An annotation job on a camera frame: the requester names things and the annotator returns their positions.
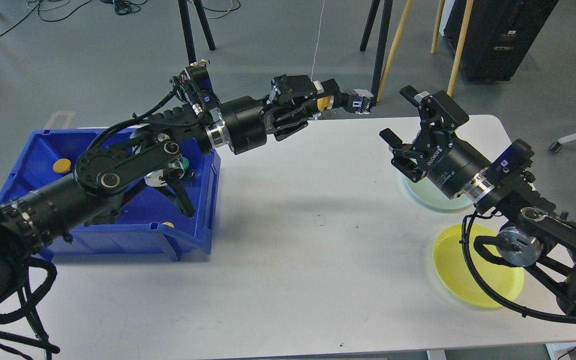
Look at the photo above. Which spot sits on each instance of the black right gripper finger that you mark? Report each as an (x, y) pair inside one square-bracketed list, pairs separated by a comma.
[(394, 142), (411, 95)]

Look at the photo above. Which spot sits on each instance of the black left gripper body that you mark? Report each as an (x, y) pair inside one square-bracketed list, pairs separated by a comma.
[(245, 123)]

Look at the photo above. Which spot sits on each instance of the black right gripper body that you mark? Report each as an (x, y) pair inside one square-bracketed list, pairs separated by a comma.
[(437, 153)]

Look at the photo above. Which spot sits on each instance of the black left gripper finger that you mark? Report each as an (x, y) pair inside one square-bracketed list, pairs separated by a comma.
[(324, 88), (287, 125)]

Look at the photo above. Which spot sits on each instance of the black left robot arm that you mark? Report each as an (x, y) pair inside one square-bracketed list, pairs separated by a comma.
[(116, 164)]

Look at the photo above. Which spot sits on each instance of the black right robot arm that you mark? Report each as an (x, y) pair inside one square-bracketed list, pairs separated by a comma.
[(512, 224)]

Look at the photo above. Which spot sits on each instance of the light green plate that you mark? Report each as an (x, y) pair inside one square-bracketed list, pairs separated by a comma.
[(428, 195)]

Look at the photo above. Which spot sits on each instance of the green push button right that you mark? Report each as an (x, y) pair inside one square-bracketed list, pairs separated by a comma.
[(188, 172)]

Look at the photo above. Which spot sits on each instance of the yellow plate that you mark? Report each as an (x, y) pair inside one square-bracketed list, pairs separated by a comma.
[(451, 267)]

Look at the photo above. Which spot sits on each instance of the black tripod right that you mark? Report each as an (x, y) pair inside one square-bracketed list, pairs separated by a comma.
[(381, 42)]

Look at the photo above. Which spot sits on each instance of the wooden easel legs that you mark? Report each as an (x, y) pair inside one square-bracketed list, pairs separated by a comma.
[(413, 42)]

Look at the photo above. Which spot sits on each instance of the black cabinet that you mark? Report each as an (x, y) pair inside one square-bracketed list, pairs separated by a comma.
[(499, 35)]

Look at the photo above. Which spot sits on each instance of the white chair base leg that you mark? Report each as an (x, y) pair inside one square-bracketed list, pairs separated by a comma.
[(556, 146)]

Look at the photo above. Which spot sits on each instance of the blue plastic bin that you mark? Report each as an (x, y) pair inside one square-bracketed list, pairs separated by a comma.
[(138, 229)]

